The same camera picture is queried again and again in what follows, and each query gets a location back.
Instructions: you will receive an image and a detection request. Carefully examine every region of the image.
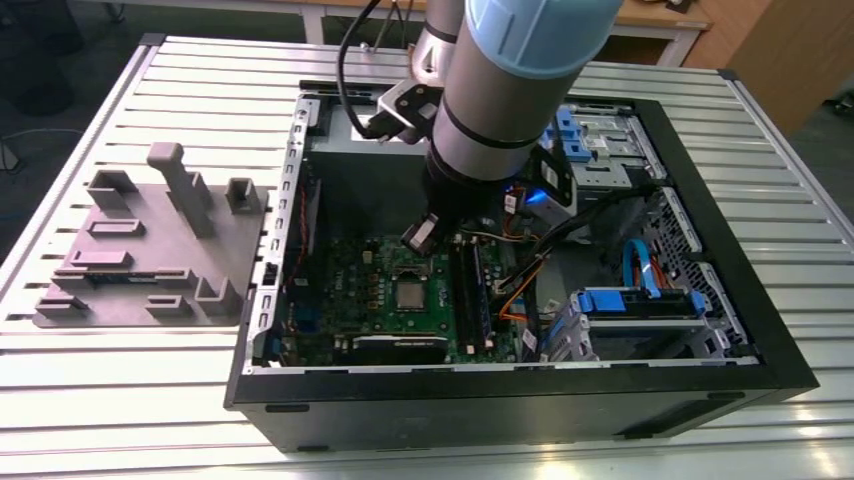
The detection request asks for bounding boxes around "blue SATA wire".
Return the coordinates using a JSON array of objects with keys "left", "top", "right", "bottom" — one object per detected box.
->
[{"left": 622, "top": 238, "right": 669, "bottom": 300}]

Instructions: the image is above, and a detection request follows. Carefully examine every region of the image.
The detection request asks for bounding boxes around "white desk frame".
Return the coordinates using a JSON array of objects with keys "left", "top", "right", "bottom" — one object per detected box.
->
[{"left": 299, "top": 0, "right": 429, "bottom": 47}]

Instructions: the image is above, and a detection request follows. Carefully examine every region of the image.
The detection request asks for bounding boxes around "grey power supply unit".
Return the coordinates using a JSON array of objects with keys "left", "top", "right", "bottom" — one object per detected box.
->
[{"left": 305, "top": 105, "right": 442, "bottom": 232}]

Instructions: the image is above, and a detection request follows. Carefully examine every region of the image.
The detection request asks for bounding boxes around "black graphics card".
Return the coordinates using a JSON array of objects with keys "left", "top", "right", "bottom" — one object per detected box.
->
[{"left": 333, "top": 332, "right": 450, "bottom": 365}]

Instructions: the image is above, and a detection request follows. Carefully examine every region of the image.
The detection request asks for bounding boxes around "orange wire bundle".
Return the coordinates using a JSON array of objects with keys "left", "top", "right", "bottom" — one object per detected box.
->
[{"left": 498, "top": 293, "right": 537, "bottom": 324}]

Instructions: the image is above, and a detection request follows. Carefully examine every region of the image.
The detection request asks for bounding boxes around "grey parts rack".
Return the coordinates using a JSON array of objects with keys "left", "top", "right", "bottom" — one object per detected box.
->
[{"left": 31, "top": 141, "right": 275, "bottom": 329}]

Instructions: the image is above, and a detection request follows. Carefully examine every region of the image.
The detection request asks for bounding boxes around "black wire bundle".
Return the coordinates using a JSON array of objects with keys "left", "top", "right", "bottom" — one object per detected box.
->
[{"left": 497, "top": 184, "right": 669, "bottom": 296}]

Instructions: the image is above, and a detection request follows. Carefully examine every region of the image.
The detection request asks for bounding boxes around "green motherboard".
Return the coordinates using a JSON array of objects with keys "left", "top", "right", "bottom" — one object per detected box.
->
[{"left": 274, "top": 233, "right": 526, "bottom": 366}]

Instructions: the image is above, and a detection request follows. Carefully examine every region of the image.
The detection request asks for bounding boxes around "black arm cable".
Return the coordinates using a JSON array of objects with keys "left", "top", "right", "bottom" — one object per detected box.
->
[{"left": 337, "top": 0, "right": 384, "bottom": 137}]

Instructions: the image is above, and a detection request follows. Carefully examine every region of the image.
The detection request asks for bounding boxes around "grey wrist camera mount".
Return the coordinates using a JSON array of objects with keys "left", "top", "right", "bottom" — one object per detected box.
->
[{"left": 364, "top": 81, "right": 444, "bottom": 147}]

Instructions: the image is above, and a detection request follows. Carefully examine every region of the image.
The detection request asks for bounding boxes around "metal drive cage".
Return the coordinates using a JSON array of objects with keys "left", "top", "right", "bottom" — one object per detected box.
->
[{"left": 526, "top": 103, "right": 669, "bottom": 217}]

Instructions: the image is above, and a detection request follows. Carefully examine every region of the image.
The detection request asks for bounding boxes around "black case fan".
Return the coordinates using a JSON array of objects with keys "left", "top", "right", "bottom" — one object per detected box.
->
[{"left": 293, "top": 167, "right": 330, "bottom": 284}]

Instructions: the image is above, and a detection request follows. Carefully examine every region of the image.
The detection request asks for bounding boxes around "metal socket cover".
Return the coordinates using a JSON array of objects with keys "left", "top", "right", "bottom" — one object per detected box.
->
[{"left": 389, "top": 247, "right": 437, "bottom": 279}]

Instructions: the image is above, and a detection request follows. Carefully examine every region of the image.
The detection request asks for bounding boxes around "black PC case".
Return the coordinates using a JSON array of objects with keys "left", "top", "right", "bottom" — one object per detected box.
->
[{"left": 223, "top": 79, "right": 821, "bottom": 454}]

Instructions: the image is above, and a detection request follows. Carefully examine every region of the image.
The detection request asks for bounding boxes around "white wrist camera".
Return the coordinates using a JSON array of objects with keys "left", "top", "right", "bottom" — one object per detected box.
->
[{"left": 524, "top": 147, "right": 580, "bottom": 220}]

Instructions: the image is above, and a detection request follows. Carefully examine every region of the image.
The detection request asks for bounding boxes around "blue drive carrier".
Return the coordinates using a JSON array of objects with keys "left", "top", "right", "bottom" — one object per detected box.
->
[{"left": 544, "top": 107, "right": 597, "bottom": 164}]

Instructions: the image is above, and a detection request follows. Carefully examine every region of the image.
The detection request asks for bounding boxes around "RAM stick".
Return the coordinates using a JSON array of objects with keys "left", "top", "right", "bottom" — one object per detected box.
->
[{"left": 86, "top": 273, "right": 162, "bottom": 286}]

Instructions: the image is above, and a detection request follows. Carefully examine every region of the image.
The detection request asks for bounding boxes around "CPU socket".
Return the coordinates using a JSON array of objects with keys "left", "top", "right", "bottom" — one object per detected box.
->
[{"left": 392, "top": 281, "right": 434, "bottom": 315}]

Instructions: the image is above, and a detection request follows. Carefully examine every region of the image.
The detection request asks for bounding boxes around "wooden cabinet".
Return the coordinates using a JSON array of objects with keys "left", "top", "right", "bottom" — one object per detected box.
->
[{"left": 724, "top": 0, "right": 854, "bottom": 139}]

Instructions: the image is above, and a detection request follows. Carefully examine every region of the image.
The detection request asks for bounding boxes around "hard disk with blue carrier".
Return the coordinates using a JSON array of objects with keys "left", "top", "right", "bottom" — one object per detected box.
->
[{"left": 574, "top": 285, "right": 710, "bottom": 322}]

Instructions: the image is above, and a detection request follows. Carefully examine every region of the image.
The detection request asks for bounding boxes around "silver disk bay frame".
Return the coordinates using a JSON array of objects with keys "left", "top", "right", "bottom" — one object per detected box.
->
[{"left": 566, "top": 287, "right": 760, "bottom": 362}]

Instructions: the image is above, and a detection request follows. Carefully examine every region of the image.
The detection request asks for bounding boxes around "wooden desk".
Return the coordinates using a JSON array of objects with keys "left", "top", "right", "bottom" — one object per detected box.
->
[{"left": 610, "top": 0, "right": 716, "bottom": 66}]

